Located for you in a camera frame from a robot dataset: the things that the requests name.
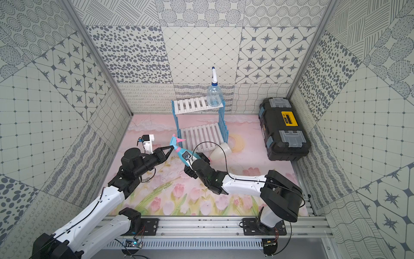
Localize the clear blue-capped spray bottle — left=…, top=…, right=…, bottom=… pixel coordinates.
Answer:
left=207, top=66, right=224, bottom=107

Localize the white pink spray bottle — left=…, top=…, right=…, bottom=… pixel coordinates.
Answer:
left=209, top=142, right=232, bottom=161

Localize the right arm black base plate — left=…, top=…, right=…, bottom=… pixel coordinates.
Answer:
left=241, top=218, right=287, bottom=236

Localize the black yellow toolbox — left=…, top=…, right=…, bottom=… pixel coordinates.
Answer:
left=258, top=97, right=311, bottom=161

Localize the blue white slatted shelf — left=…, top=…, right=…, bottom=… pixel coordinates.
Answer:
left=171, top=97, right=229, bottom=152

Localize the green circuit board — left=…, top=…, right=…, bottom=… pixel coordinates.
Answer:
left=126, top=239, right=143, bottom=249

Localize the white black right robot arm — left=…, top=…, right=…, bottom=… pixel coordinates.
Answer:
left=180, top=151, right=305, bottom=228

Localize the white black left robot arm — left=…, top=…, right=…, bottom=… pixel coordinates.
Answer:
left=31, top=146, right=174, bottom=259

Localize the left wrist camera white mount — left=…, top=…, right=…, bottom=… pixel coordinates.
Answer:
left=138, top=134, right=155, bottom=154

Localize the aluminium mounting rail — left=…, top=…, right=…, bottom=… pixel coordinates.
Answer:
left=71, top=215, right=334, bottom=240

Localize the teal pink spray bottle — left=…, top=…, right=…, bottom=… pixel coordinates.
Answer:
left=170, top=134, right=195, bottom=163

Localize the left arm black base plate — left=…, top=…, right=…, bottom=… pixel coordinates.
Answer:
left=126, top=218, right=160, bottom=236

